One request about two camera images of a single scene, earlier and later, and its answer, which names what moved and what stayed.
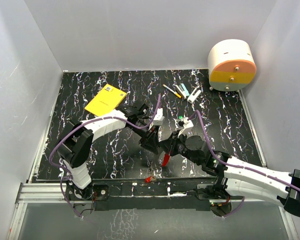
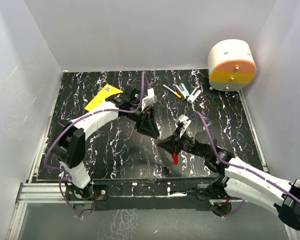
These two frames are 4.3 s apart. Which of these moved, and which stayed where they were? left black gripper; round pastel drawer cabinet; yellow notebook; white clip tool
Moved: left black gripper
Stayed: round pastel drawer cabinet; white clip tool; yellow notebook
